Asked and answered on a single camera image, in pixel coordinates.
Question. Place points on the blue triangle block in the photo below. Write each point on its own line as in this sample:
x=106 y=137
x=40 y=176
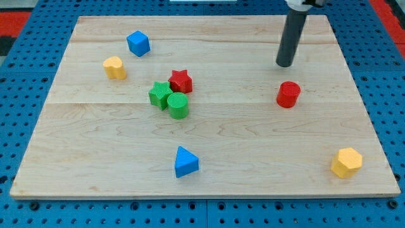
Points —
x=185 y=162

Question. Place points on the blue cube block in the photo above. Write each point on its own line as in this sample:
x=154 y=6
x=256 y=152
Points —
x=138 y=43

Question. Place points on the red star block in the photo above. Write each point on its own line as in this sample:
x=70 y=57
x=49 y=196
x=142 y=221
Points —
x=180 y=81

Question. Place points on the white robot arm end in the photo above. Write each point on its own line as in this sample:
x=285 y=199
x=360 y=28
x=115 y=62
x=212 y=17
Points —
x=305 y=5

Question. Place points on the light wooden board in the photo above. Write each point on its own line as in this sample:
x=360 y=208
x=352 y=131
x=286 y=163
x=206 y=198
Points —
x=101 y=138

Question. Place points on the green star block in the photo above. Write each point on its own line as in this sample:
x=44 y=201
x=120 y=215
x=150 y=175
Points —
x=159 y=93

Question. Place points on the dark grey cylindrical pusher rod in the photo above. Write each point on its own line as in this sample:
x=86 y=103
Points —
x=291 y=35

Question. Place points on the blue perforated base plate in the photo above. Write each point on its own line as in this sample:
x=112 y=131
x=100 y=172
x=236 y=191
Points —
x=372 y=54

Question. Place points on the green cylinder block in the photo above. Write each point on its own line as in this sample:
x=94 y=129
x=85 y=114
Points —
x=178 y=107

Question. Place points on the yellow heart block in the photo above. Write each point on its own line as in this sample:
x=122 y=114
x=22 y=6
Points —
x=113 y=66

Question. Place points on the red cylinder block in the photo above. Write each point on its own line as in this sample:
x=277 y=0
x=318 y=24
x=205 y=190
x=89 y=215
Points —
x=288 y=94

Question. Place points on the yellow hexagon block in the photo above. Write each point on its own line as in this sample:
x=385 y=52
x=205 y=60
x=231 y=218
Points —
x=346 y=163

